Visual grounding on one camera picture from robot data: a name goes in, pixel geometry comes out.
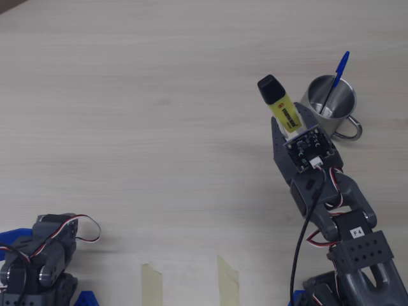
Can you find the blue base under camera arm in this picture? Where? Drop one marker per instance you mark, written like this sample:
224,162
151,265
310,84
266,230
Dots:
296,299

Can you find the black camera circuit board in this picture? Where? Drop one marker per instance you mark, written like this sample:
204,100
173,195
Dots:
310,148

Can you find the beige masking tape strip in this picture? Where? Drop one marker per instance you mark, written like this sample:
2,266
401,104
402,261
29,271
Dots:
151,287
228,283

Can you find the yellow highlighter with black cap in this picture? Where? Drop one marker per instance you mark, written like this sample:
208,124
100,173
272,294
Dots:
283,110

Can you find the grey gripper with camera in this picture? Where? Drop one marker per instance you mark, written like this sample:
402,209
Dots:
278,140

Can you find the silver metal cup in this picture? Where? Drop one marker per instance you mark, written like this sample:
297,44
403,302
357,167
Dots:
342,105

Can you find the blue base under idle arm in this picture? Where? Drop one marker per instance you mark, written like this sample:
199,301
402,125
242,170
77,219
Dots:
12,236

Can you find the blue ballpoint pen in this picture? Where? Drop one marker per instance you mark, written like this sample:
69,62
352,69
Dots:
341,65

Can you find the grey robot arm with camera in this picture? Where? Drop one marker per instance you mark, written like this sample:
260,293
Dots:
354,197

